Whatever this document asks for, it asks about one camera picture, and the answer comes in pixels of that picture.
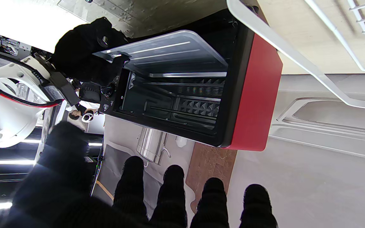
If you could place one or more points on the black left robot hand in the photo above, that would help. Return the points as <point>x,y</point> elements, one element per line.
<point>59,190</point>

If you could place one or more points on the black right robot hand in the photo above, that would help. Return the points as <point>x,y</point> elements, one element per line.
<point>81,53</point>

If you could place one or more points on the ribbed metal baking tray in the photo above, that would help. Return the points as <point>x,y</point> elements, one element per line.
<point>188,75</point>
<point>169,50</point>

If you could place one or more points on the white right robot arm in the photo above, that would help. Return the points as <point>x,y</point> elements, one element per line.
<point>5,126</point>

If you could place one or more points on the black oven knob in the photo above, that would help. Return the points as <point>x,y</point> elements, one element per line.
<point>108,91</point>

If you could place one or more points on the red-topped black toaster oven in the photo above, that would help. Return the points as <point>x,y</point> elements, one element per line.
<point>252,95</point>

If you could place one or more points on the stainless steel stock pot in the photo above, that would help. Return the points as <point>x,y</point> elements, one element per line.
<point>152,145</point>

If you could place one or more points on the white cylindrical bottle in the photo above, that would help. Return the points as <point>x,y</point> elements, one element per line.
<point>181,142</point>

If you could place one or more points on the brown wooden cutting board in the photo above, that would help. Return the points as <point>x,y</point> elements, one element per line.
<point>211,164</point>

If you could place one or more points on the white kitchen sink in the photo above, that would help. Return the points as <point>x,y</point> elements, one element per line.
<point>328,120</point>

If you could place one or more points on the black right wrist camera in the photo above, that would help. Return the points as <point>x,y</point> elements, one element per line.
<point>63,88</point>

